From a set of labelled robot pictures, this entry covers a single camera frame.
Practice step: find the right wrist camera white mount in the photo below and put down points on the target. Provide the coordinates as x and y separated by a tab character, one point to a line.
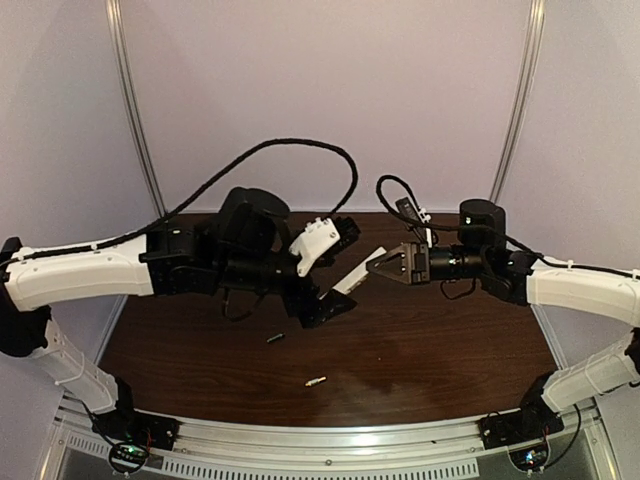
415	219

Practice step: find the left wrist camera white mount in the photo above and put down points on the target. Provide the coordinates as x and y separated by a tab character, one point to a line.
321	240

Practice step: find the white remote control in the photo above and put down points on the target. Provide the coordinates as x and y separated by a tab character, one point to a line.
357	275

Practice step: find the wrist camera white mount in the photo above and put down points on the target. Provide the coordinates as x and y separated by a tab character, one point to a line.
321	240
415	219

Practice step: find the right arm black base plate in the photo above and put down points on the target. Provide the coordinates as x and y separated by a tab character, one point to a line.
506	429

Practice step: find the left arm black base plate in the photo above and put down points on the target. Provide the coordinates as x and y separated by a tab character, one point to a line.
143	429

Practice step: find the front aluminium rail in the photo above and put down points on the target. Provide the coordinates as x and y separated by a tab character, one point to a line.
452	449

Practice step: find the aluminium frame post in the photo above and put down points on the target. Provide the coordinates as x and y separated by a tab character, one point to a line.
133	114
526	76

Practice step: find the green black AAA battery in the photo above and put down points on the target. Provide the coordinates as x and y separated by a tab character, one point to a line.
275	338

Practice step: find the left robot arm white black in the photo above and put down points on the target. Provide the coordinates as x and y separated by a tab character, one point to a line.
246	246

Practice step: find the right aluminium frame post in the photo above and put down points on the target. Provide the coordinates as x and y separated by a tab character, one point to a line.
526	76

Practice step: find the left aluminium frame post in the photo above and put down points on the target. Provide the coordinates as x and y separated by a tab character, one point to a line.
133	114

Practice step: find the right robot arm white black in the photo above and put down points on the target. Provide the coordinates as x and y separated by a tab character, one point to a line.
515	274

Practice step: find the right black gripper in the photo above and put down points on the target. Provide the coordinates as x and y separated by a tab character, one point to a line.
421	263

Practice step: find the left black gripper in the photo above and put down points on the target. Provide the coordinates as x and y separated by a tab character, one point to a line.
304	304

